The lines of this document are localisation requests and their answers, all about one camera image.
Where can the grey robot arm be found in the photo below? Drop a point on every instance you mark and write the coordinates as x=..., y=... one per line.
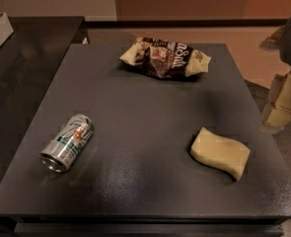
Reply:
x=285, y=44

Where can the yellow sponge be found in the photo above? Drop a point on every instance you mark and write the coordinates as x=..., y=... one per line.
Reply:
x=225, y=154

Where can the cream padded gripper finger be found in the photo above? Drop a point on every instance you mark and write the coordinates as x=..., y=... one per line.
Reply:
x=277, y=111

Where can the brown chip bag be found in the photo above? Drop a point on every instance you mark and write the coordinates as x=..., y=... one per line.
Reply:
x=165, y=59

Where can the silver green 7up can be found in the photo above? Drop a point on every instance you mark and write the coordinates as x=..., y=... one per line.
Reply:
x=62, y=151

